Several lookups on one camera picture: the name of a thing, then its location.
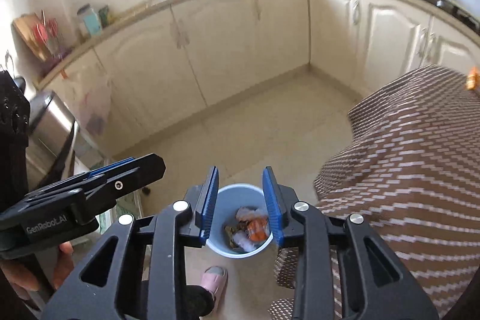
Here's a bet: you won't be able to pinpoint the stainless steel pedal bin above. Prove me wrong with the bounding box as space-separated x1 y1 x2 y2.
26 91 79 186

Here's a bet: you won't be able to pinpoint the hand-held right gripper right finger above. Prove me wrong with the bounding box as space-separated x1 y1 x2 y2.
262 166 439 320

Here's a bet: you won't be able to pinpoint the orange snack wrapper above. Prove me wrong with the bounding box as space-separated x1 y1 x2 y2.
245 218 271 242

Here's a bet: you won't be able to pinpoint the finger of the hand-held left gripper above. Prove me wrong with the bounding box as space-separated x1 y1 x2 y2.
82 154 166 208
88 157 136 181

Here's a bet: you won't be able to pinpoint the wooden cutting board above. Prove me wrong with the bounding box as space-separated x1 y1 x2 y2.
12 13 49 60

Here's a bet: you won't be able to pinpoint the light blue plastic bin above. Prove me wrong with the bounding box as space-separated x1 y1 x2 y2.
204 184 274 259

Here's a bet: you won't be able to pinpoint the yellow wrapper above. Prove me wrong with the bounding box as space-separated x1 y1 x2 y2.
224 224 248 237

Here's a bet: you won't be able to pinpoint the purple plastic tray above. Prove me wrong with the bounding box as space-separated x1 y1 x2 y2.
41 46 74 75

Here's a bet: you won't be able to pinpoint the person's dark trouser leg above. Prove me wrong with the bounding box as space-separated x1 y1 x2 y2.
185 284 214 320

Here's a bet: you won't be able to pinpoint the brown patterned tablecloth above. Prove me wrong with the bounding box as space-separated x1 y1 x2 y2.
268 65 480 320

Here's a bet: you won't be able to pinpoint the light blue storage jar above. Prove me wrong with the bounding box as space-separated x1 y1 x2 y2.
77 4 103 37

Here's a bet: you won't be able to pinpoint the translucent hanging plastic bag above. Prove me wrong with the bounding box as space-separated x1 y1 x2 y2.
77 80 113 137

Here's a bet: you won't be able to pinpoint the person's pink slipper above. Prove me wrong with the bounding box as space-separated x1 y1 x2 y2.
200 266 228 302

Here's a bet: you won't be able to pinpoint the person's left hand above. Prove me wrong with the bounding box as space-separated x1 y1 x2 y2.
2 244 75 300

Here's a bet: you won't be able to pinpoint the cream kitchen cabinets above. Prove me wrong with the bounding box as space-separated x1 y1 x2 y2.
39 0 312 141
307 0 480 97

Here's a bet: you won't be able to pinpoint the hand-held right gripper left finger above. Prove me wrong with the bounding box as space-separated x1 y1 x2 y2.
41 166 220 320

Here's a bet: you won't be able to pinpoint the orange packet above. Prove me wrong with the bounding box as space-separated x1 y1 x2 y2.
465 66 480 92

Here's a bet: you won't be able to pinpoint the black glossy object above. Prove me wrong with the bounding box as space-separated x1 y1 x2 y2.
0 70 31 193

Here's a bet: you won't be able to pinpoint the green patterned floor mat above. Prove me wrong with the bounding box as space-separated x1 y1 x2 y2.
115 193 143 219

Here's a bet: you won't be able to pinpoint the red kitchen utensils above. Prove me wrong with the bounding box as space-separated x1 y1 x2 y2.
35 10 61 54

